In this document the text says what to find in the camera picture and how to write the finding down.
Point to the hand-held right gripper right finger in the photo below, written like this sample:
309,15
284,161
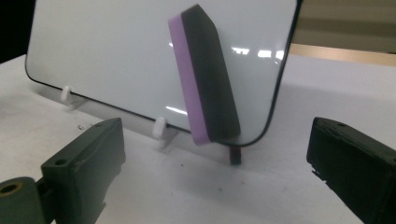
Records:
355,168

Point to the white board stand clip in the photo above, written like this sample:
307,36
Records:
66,93
159,127

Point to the white whiteboard with black rim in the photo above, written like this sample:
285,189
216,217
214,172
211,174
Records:
93,46

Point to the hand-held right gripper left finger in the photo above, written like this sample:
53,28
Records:
87,168

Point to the purple and black eraser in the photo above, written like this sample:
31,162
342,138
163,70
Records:
208,77

